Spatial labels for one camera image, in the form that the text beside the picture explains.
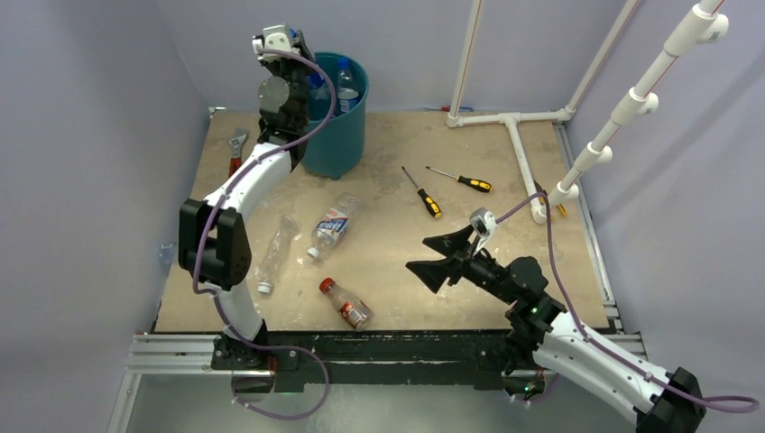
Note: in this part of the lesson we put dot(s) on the Pepsi bottle blue cap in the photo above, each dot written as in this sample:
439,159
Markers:
347,92

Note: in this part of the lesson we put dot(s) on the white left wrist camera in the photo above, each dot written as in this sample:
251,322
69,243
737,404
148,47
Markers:
274,38

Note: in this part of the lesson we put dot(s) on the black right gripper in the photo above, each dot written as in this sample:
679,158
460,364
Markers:
434,272

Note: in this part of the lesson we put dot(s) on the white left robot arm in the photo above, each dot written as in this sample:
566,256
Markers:
213,243

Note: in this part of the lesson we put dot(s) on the teal plastic bin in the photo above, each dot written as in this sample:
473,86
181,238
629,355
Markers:
338,147

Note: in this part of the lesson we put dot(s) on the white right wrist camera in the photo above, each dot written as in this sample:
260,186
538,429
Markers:
484,224

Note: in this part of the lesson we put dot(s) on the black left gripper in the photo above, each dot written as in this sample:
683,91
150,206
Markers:
271,68

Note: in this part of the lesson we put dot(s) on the red blue pen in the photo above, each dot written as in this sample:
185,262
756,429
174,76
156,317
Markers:
467,109

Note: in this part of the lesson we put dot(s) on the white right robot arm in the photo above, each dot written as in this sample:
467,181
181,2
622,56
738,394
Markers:
546,334

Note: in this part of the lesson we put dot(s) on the short yellow black screwdriver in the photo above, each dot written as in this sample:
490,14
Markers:
429,202

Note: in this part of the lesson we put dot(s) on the red handled adjustable wrench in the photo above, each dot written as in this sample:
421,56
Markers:
236,144

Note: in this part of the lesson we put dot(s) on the black metal base frame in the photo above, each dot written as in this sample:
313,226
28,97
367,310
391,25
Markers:
475,358

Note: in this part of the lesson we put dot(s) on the clear bottle white cap left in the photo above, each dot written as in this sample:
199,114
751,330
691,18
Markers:
276,255

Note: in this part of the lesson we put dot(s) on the long yellow black screwdriver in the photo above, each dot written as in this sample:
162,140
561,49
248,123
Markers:
472,183

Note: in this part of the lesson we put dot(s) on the red cap small bottle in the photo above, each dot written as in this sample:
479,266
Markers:
347,304

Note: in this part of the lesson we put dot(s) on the clear bottle red white label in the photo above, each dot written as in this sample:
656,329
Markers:
333,226

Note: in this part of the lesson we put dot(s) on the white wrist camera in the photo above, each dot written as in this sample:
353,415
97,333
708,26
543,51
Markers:
484,224
274,38

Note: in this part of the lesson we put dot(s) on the clear bottle at left edge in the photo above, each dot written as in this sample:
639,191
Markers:
167,254

